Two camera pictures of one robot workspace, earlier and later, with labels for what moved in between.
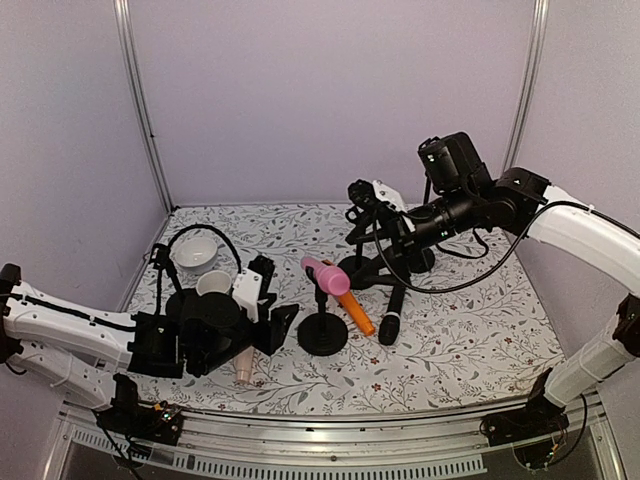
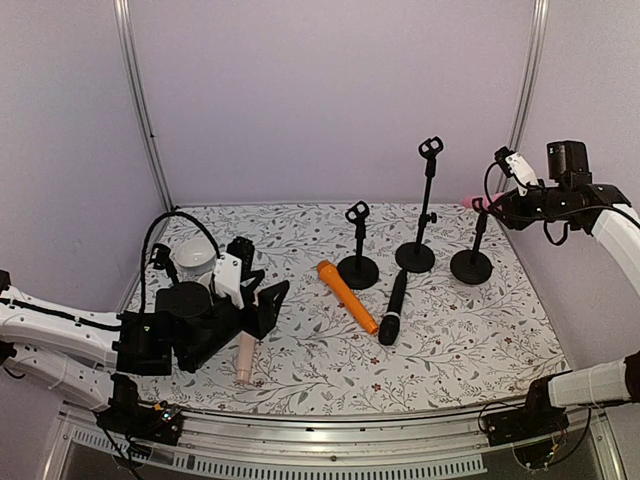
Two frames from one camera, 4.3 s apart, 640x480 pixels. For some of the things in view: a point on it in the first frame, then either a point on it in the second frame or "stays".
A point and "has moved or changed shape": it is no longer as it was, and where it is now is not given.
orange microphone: x=355 y=309 stays
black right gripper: x=388 y=232 -> x=507 y=202
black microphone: x=390 y=324 stays
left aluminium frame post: x=122 y=9 stays
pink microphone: x=329 y=278 has moved or changed shape
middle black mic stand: x=361 y=268 stays
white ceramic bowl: x=196 y=254 stays
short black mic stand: x=321 y=333 -> x=472 y=267
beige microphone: x=243 y=364 stays
